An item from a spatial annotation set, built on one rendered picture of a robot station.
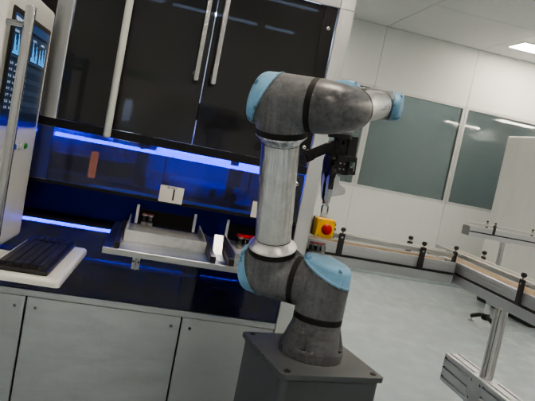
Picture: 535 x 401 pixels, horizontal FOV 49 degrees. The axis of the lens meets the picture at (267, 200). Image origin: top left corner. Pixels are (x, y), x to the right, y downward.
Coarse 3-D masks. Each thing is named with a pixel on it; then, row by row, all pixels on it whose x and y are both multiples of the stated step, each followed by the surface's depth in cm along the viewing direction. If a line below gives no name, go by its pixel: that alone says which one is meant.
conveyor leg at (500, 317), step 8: (496, 312) 221; (504, 312) 219; (496, 320) 220; (504, 320) 219; (496, 328) 220; (504, 328) 220; (488, 336) 223; (496, 336) 220; (488, 344) 222; (496, 344) 220; (488, 352) 221; (496, 352) 220; (488, 360) 221; (496, 360) 221; (488, 368) 221; (480, 376) 223; (488, 376) 221
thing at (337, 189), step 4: (328, 176) 170; (336, 176) 170; (328, 180) 170; (336, 180) 170; (328, 184) 169; (336, 184) 170; (336, 188) 171; (340, 188) 171; (344, 188) 171; (328, 192) 170; (332, 192) 170; (336, 192) 171; (340, 192) 171; (344, 192) 171; (324, 196) 172; (328, 196) 170; (332, 196) 171; (328, 200) 171; (328, 204) 172
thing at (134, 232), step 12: (132, 228) 204; (144, 228) 209; (156, 228) 214; (132, 240) 183; (144, 240) 184; (156, 240) 184; (168, 240) 185; (180, 240) 186; (192, 240) 186; (204, 240) 193; (204, 252) 187
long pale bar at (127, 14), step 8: (128, 0) 192; (128, 8) 192; (128, 16) 193; (128, 24) 193; (120, 32) 194; (120, 40) 193; (120, 48) 193; (120, 56) 194; (120, 64) 194; (120, 72) 195; (112, 80) 195; (112, 88) 194; (112, 96) 195; (112, 104) 195; (112, 112) 196; (112, 120) 196; (104, 128) 196; (104, 136) 196
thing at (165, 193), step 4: (160, 188) 208; (164, 188) 208; (168, 188) 209; (172, 188) 209; (176, 188) 209; (180, 188) 209; (160, 192) 208; (164, 192) 209; (168, 192) 209; (172, 192) 209; (176, 192) 209; (180, 192) 210; (160, 196) 208; (164, 196) 209; (168, 196) 209; (172, 196) 209; (176, 196) 209; (180, 196) 210; (160, 200) 209; (164, 200) 209; (168, 200) 209; (172, 200) 209; (176, 200) 210; (180, 200) 210
